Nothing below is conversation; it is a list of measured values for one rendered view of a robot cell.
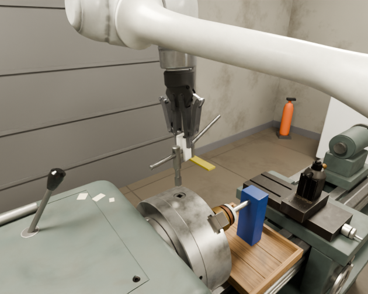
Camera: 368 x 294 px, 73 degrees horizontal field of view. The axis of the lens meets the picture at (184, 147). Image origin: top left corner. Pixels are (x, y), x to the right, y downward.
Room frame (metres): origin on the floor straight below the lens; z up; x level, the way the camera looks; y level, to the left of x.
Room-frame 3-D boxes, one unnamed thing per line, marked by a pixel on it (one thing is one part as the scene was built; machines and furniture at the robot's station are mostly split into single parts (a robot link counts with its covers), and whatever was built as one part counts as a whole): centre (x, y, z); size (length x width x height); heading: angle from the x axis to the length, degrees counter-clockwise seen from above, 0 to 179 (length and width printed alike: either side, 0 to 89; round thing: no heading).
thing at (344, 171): (1.29, -0.95, 1.01); 0.30 x 0.20 x 0.29; 127
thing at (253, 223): (0.77, -0.26, 1.00); 0.08 x 0.06 x 0.23; 37
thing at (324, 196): (0.86, -0.51, 1.00); 0.20 x 0.10 x 0.05; 127
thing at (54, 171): (0.43, 0.26, 1.38); 0.04 x 0.03 x 0.05; 127
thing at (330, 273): (0.77, -0.66, 0.73); 0.27 x 0.12 x 0.27; 127
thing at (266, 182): (0.92, -0.50, 0.95); 0.43 x 0.18 x 0.04; 37
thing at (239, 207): (0.71, -0.20, 1.08); 0.13 x 0.07 x 0.07; 127
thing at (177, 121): (0.63, 0.02, 1.46); 0.04 x 0.01 x 0.11; 144
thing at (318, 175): (0.87, -0.53, 1.14); 0.08 x 0.08 x 0.03
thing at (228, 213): (0.65, -0.11, 1.08); 0.09 x 0.09 x 0.09; 37
